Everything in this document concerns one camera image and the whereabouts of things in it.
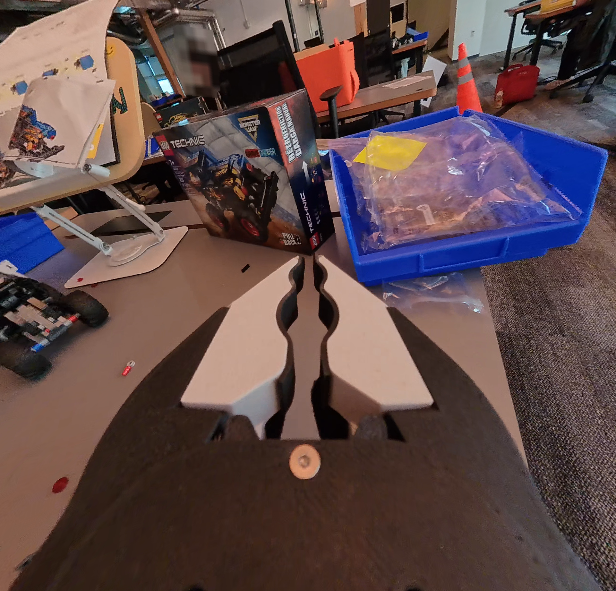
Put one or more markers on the orange tote bag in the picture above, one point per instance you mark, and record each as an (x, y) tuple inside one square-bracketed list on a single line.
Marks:
[(322, 71)]

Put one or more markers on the brick-built monster truck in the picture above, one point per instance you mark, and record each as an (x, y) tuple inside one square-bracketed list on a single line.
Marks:
[(33, 312)]

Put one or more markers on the black and yellow box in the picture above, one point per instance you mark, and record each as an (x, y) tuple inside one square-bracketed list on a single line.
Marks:
[(183, 112)]

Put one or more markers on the grey and red pin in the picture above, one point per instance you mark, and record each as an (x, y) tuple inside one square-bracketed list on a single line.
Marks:
[(127, 367)]

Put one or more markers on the small clear plastic bag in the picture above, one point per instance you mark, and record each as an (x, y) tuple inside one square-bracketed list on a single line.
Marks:
[(428, 290)]

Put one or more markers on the wooden table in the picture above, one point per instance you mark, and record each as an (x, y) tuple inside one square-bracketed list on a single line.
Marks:
[(385, 93)]

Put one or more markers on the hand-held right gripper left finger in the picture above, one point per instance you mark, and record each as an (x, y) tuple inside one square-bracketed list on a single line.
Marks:
[(245, 350)]

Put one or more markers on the clear plastic bag bundle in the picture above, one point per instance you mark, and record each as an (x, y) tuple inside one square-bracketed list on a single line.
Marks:
[(457, 191)]

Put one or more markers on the grey desk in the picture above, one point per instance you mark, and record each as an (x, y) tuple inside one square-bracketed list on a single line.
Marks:
[(168, 321)]

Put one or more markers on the orange traffic cone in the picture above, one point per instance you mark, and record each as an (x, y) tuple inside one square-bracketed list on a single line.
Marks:
[(467, 85)]

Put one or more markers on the monster truck toy box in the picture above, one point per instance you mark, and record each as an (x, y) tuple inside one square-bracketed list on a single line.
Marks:
[(231, 177)]

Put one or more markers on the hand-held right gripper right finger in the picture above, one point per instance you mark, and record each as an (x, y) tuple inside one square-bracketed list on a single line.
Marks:
[(370, 355)]

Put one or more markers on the red tote bag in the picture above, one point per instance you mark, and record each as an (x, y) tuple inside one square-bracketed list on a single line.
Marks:
[(517, 85)]

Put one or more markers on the yellow paper note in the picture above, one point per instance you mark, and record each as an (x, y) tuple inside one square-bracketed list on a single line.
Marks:
[(390, 150)]

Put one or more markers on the instruction booklet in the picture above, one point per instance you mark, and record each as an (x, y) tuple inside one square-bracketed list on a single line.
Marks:
[(53, 47)]

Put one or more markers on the white book stand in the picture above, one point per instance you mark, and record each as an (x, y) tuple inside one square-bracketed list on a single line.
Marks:
[(134, 259)]

